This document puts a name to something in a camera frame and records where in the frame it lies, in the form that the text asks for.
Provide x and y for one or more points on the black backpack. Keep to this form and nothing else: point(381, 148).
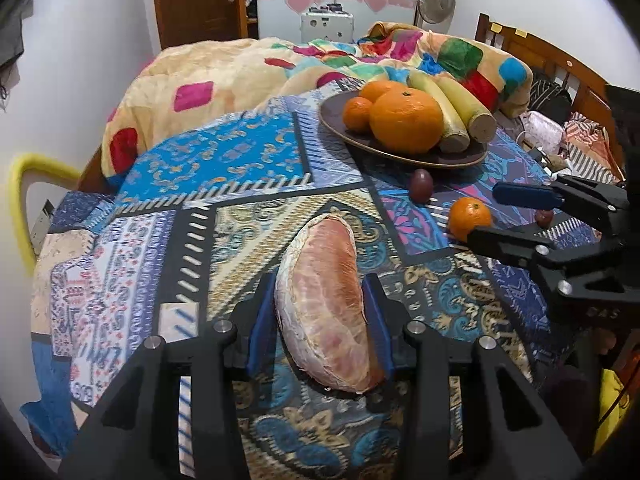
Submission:
point(550, 100)

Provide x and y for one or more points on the large orange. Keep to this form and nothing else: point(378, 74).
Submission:
point(406, 120)

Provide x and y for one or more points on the colourful patchwork blanket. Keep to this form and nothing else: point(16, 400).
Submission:
point(210, 75)

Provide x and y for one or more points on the yellow cloth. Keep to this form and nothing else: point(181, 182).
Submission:
point(612, 405)

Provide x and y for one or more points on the peeled pomelo segment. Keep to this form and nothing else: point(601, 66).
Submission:
point(325, 305)

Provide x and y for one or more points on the purple round plate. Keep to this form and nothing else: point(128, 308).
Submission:
point(334, 116)

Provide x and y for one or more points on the orange with sticker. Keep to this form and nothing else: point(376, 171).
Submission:
point(377, 91)

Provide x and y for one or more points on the striped cloth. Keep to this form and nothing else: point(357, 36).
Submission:
point(592, 147)

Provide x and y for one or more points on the white metal case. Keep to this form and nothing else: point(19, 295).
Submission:
point(327, 24)

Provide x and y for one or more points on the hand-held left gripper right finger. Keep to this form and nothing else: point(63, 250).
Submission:
point(376, 322)

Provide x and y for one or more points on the dark red small fruit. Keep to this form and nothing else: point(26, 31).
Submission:
point(421, 186)
point(544, 217)

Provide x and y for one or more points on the wall socket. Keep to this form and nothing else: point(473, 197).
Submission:
point(42, 222)

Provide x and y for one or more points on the brown wooden door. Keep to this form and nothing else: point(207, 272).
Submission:
point(195, 0)

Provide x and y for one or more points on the yellow foam tube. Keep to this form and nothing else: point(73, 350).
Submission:
point(20, 195)

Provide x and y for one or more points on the standing electric fan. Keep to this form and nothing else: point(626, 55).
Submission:
point(436, 0)

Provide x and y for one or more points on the sugarcane piece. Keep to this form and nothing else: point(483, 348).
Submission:
point(450, 122)
point(475, 115)

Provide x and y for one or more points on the small tangerine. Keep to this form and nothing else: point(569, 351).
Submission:
point(469, 216)
point(356, 115)

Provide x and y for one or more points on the blue patterned bed sheet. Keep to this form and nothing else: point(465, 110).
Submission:
point(175, 240)

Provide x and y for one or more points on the pink pouch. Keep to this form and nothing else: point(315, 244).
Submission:
point(545, 130)

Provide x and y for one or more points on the wooden bed headboard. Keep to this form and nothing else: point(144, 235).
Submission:
point(550, 57)

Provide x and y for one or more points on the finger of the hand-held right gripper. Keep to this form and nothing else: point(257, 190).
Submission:
point(505, 242)
point(525, 195)

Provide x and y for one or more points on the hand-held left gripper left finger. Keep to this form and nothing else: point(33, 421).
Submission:
point(260, 332)

